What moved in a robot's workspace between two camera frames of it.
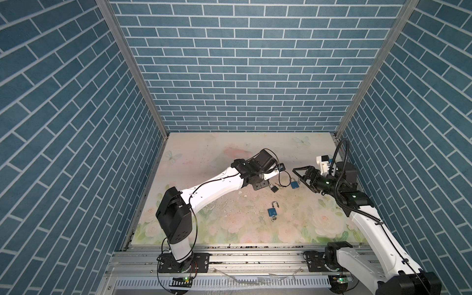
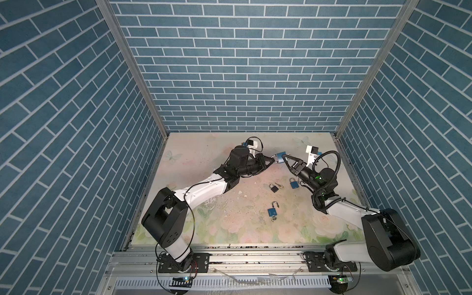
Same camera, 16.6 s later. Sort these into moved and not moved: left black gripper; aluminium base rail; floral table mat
Moved: left black gripper
Not moved: aluminium base rail; floral table mat
